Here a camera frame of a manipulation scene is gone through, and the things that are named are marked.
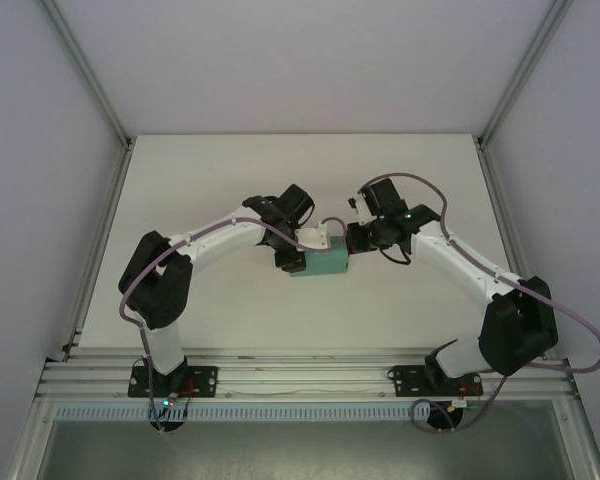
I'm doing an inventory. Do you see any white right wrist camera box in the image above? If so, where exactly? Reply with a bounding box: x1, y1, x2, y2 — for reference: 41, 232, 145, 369
347, 188, 370, 227

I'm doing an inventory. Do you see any aluminium table side rail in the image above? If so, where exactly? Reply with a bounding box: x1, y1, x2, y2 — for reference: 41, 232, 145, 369
477, 142, 529, 281
59, 142, 134, 361

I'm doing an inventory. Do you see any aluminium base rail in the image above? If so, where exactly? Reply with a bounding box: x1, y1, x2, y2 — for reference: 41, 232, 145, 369
34, 349, 579, 401

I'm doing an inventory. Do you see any black round cable grommet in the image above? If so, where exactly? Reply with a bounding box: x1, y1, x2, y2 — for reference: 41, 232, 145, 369
426, 402, 464, 432
149, 417, 186, 434

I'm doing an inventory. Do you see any aluminium frame post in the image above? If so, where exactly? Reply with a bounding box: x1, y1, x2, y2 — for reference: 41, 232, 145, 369
477, 0, 576, 151
40, 0, 134, 151

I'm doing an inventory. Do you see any grey metal sheet panel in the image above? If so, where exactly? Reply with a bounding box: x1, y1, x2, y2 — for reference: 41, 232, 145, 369
34, 418, 576, 480

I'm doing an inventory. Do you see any green paper box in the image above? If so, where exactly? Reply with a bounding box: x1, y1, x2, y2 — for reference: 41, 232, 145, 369
288, 235, 352, 280

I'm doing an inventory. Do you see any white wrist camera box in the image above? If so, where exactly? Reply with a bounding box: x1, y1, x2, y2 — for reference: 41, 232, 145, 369
347, 188, 370, 227
295, 224, 342, 251

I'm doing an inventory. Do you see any slotted pale blue cable duct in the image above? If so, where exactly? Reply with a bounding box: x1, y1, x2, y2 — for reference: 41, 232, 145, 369
53, 403, 486, 422

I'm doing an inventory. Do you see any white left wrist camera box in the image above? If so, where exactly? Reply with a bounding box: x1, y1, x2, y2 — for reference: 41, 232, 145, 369
295, 224, 342, 251

